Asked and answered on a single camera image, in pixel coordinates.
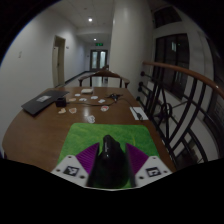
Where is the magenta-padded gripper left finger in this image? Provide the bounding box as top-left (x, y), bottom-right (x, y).
top-left (50, 142), bottom-right (101, 188)

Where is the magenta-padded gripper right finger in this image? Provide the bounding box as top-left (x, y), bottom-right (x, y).
top-left (125, 142), bottom-right (173, 188)

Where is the black computer mouse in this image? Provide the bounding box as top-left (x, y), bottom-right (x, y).
top-left (87, 134), bottom-right (136, 190)

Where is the green mouse pad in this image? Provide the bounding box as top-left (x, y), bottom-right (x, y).
top-left (57, 122), bottom-right (162, 190)

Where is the small black box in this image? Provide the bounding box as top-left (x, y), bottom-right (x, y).
top-left (55, 97), bottom-right (67, 108)

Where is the black closed laptop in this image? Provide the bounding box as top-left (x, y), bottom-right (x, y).
top-left (20, 89), bottom-right (70, 117)

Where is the black railing with wooden handrail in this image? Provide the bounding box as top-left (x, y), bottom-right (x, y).
top-left (135, 60), bottom-right (224, 171)

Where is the pale wooden side door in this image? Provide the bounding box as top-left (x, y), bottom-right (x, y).
top-left (52, 35), bottom-right (67, 88)

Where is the glass double door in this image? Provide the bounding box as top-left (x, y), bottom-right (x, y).
top-left (89, 49), bottom-right (109, 72)

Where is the dark framed window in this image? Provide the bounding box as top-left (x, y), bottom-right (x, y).
top-left (152, 33), bottom-right (191, 99)

